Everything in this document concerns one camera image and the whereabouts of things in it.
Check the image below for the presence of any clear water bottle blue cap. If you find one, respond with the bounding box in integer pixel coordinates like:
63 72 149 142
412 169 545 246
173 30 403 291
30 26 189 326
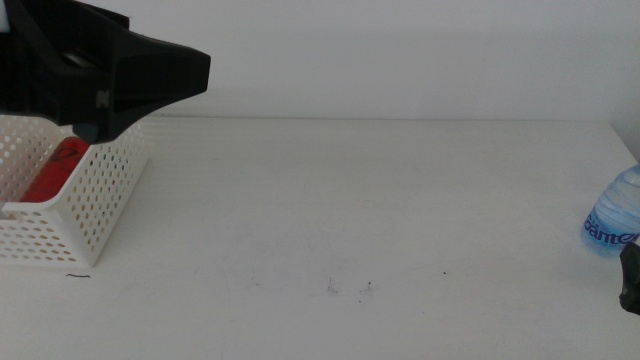
581 163 640 256

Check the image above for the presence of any red drink can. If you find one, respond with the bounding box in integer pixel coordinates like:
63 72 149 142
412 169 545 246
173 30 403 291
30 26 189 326
19 137 91 204

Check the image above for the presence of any white perforated plastic basket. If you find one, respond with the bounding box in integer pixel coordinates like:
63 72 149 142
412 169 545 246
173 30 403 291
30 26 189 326
0 113 150 268

